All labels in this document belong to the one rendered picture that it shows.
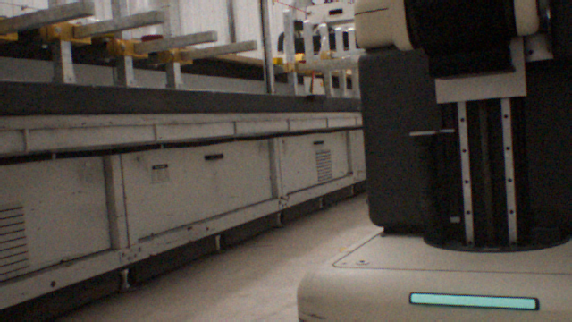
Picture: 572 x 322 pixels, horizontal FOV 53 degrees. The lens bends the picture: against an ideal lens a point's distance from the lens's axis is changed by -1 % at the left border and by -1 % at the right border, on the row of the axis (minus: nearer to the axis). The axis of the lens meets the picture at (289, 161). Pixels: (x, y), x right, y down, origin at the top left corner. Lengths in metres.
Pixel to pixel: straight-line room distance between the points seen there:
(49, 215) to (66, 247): 0.13
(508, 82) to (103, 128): 1.15
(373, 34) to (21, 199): 1.14
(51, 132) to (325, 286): 0.93
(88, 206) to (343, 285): 1.23
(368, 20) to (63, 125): 0.87
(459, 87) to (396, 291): 0.41
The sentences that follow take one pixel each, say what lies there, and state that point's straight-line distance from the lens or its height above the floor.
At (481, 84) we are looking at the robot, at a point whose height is 0.58.
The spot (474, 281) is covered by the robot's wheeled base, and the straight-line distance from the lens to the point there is 0.95.
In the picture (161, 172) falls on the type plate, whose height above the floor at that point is 0.41.
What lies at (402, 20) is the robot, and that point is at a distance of 0.97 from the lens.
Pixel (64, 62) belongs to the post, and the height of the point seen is 0.76.
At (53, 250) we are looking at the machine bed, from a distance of 1.95.
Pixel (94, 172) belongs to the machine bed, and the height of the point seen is 0.44.
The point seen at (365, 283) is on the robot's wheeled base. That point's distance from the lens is 0.98.
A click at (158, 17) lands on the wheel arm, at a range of 1.53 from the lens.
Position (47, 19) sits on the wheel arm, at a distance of 1.41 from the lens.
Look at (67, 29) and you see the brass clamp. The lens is 1.70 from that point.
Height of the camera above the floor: 0.53
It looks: 3 degrees down
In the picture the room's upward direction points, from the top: 5 degrees counter-clockwise
